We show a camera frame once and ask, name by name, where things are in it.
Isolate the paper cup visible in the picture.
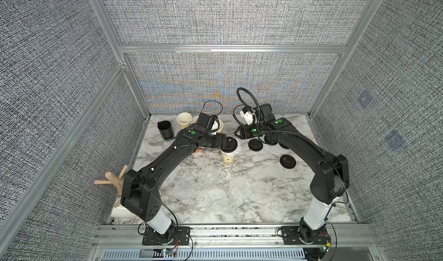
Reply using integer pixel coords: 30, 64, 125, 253
176, 112, 193, 129
190, 116, 199, 125
221, 152, 235, 166

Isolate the black lid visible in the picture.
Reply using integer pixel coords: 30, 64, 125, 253
279, 143, 289, 149
279, 154, 296, 169
264, 135, 278, 146
248, 139, 263, 152
220, 136, 238, 153

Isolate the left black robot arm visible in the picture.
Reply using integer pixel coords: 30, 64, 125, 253
121, 113, 238, 235

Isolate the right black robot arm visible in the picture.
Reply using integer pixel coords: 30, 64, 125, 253
233, 104, 350, 244

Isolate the black lid left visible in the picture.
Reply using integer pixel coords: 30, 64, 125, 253
248, 139, 263, 152

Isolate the black lid back middle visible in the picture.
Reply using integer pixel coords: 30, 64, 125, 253
264, 135, 278, 146

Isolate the black lid back right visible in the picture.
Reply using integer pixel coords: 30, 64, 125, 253
279, 143, 289, 149

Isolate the black cylindrical cup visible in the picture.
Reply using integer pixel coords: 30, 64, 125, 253
157, 120, 174, 140

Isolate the wooden peg rack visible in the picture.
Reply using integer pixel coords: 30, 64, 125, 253
94, 165, 129, 208

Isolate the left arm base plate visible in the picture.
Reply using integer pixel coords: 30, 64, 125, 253
142, 226, 191, 246

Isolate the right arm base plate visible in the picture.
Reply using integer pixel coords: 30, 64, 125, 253
276, 226, 332, 246

